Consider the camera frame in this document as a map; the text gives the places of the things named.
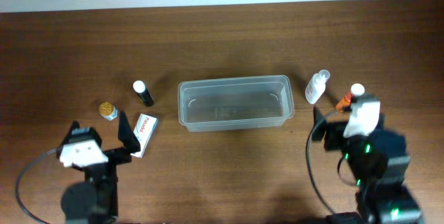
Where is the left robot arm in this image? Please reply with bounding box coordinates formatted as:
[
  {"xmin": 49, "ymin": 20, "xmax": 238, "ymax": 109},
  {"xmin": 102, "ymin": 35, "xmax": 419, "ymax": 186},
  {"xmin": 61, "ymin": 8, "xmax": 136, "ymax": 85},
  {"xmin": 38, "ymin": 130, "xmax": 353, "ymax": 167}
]
[{"xmin": 56, "ymin": 111, "xmax": 141, "ymax": 223}]

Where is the black bottle white cap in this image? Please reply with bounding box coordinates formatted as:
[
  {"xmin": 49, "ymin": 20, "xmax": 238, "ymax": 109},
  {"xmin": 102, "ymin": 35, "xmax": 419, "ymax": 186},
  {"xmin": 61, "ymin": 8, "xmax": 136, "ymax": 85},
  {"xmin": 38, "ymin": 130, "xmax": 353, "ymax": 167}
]
[{"xmin": 133, "ymin": 80, "xmax": 154, "ymax": 107}]

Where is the right black cable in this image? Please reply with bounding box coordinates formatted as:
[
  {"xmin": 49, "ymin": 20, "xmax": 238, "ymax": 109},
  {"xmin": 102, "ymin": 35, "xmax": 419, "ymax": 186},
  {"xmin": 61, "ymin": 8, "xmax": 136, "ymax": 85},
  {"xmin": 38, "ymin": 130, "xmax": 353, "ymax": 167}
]
[{"xmin": 305, "ymin": 110, "xmax": 348, "ymax": 218}]

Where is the clear plastic container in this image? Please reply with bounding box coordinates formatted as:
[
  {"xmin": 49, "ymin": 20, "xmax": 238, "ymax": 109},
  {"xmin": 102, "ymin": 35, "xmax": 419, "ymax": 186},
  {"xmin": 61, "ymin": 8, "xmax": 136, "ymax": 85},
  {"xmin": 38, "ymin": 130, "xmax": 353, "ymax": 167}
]
[{"xmin": 178, "ymin": 75, "xmax": 295, "ymax": 132}]

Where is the small jar gold lid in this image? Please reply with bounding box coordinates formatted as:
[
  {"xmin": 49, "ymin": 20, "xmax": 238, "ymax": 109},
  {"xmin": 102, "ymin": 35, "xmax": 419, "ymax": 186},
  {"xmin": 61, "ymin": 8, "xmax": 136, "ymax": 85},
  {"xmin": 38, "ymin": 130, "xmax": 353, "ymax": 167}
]
[{"xmin": 99, "ymin": 102, "xmax": 118, "ymax": 121}]

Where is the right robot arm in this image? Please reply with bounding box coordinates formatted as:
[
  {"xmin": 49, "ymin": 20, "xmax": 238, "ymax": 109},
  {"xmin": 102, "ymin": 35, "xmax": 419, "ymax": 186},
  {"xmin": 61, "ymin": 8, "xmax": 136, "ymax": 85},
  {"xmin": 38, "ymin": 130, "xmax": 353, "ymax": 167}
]
[{"xmin": 306, "ymin": 94, "xmax": 425, "ymax": 224}]

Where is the white Panadol box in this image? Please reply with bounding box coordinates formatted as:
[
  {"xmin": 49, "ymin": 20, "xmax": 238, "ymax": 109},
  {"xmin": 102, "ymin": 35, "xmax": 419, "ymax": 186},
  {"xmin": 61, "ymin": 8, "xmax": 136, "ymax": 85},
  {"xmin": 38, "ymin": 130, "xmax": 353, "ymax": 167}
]
[{"xmin": 132, "ymin": 114, "xmax": 158, "ymax": 158}]

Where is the orange tube white cap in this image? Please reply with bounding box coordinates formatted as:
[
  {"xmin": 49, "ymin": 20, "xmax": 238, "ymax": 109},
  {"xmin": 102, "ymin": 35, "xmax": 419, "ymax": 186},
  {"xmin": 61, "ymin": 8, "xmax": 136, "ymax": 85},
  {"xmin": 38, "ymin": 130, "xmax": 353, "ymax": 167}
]
[{"xmin": 335, "ymin": 83, "xmax": 365, "ymax": 112}]

